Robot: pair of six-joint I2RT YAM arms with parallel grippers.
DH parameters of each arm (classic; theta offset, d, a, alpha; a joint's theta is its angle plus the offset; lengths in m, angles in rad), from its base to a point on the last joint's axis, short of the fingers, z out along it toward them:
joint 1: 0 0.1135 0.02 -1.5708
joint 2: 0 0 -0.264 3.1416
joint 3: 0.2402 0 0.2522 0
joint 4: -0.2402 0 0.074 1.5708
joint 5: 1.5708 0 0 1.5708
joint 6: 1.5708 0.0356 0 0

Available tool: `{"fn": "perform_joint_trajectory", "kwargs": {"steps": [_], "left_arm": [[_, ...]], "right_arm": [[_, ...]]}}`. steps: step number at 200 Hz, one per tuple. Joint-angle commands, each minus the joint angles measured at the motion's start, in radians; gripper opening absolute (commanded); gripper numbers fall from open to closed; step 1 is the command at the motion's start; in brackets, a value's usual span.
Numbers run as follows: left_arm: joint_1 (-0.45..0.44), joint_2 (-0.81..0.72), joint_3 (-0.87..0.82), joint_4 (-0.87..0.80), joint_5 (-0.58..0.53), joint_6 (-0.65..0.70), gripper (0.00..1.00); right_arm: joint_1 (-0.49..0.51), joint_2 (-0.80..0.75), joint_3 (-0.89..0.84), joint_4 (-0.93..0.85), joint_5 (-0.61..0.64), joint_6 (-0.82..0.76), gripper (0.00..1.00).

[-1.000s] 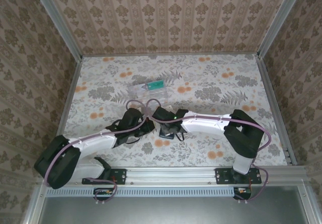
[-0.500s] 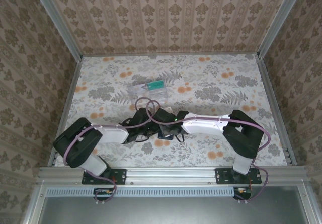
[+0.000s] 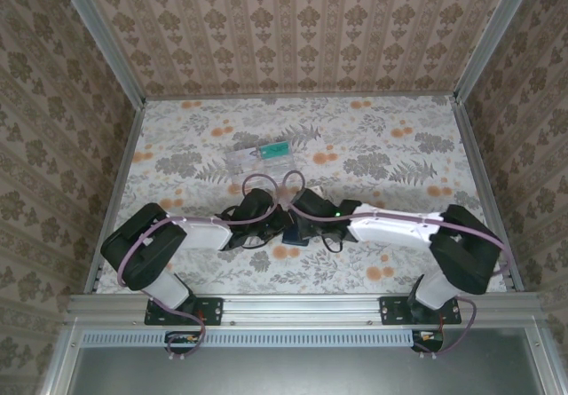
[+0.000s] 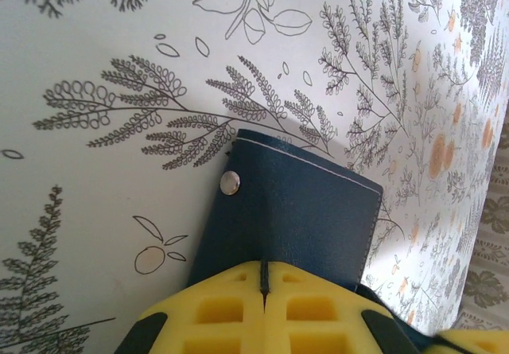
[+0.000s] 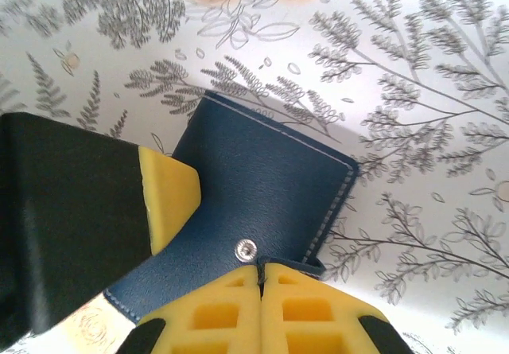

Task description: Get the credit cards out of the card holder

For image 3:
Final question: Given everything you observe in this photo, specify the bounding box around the white slotted cable duct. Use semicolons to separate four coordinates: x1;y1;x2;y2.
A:
82;328;445;348

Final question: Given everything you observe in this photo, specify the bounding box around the aluminium frame bar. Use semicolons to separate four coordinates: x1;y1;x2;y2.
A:
525;323;568;395
38;312;88;395

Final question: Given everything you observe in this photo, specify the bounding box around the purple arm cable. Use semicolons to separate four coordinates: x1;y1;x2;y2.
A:
117;174;280;363
283;170;516;361

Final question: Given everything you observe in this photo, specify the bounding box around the black connector box with wires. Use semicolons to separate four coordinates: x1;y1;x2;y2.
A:
164;330;201;355
411;329;446;354

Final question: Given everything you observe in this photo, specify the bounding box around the teal plastic card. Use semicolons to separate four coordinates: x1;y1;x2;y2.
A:
260;142;290;160

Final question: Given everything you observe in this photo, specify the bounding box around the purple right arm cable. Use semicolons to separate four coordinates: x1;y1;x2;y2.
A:
283;170;516;361

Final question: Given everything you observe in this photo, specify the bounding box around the aluminium frame post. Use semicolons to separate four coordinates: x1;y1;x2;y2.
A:
453;0;546;106
52;0;147;107

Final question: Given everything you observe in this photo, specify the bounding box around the floral patterned table cover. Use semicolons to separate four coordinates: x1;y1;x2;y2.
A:
88;96;516;296

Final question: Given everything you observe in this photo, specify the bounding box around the clear acrylic tiered card stand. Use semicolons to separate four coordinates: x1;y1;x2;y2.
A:
223;138;297;184

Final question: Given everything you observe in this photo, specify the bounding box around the wide aluminium frame rail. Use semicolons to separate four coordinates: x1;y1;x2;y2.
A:
66;291;543;326

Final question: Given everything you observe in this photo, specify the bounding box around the grey metal sheet panel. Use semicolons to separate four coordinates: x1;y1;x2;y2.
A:
66;327;549;395

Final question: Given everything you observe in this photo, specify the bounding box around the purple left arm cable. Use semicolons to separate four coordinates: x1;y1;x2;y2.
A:
117;174;280;363

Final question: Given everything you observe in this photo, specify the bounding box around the dark blue card holder wallet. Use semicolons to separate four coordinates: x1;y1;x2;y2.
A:
282;227;312;249

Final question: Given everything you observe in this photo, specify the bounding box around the slim aluminium frame rail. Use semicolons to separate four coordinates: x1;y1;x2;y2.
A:
144;94;458;102
85;100;147;296
453;99;525;294

